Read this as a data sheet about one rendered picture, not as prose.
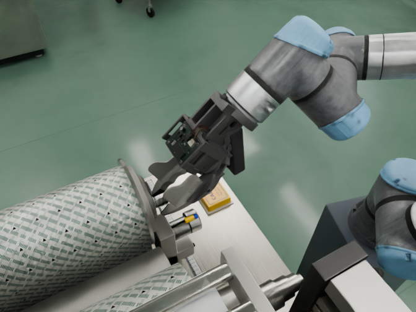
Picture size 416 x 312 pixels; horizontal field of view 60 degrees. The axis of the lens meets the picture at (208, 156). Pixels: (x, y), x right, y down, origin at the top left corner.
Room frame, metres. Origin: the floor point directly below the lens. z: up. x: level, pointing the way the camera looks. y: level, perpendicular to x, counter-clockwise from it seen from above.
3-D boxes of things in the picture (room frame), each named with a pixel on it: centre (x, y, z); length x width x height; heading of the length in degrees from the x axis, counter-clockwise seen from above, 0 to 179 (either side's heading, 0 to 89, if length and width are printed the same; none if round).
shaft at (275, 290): (0.15, -0.08, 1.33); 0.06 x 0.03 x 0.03; 118
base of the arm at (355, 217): (0.50, -0.45, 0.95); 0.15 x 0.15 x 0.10
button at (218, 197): (0.59, -0.02, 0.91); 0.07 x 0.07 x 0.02; 28
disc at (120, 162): (0.33, 0.12, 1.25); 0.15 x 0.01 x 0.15; 28
